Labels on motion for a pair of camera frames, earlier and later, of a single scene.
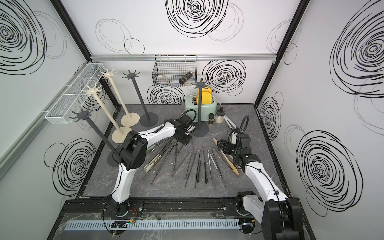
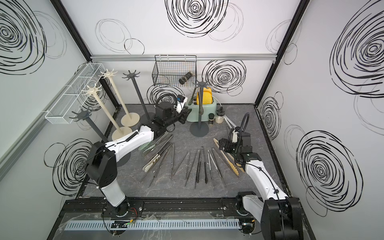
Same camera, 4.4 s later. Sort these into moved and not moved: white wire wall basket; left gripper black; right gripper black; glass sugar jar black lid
Moved: left gripper black
Not moved: right gripper black; white wire wall basket; glass sugar jar black lid
